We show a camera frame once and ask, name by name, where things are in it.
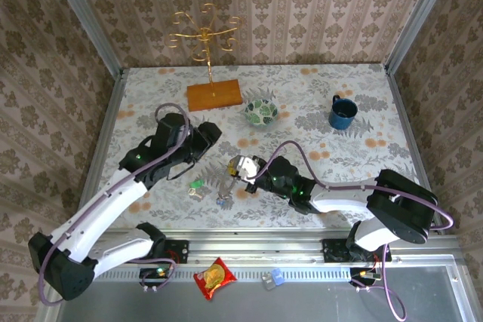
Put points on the large metal keyring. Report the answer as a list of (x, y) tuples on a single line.
[(226, 188)]

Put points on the key with green tag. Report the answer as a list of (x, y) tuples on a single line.
[(196, 184)]

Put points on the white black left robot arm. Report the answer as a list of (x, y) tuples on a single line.
[(102, 209)]

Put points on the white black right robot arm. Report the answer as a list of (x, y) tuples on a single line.
[(339, 197)]

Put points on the green leaf pattern bowl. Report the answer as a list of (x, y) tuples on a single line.
[(260, 112)]

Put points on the dark blue mug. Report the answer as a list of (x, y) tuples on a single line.
[(341, 118)]

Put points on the small blue packet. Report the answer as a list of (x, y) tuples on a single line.
[(278, 276)]

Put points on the small grey packet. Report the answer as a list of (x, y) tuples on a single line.
[(268, 283)]

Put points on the red snack packet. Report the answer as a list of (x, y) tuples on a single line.
[(214, 278)]

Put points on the grey metal plate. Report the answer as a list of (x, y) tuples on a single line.
[(302, 303)]

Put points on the left small circuit board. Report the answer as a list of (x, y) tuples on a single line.
[(156, 272)]

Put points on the aluminium left table rail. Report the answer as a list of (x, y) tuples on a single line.
[(113, 111)]

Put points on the aluminium table rail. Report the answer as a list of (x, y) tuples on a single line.
[(400, 111), (113, 111)]

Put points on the aluminium front rail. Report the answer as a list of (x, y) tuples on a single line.
[(256, 246)]

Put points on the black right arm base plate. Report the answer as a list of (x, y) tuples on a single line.
[(334, 250)]

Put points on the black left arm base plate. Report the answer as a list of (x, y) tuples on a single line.
[(177, 250)]

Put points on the aluminium right table rail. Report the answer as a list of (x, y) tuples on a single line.
[(400, 111)]

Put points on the aluminium left frame post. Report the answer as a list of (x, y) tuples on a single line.
[(83, 16)]

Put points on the aluminium frame post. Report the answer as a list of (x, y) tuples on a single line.
[(83, 16), (419, 16)]

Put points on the aluminium right frame post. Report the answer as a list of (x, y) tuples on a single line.
[(419, 16)]

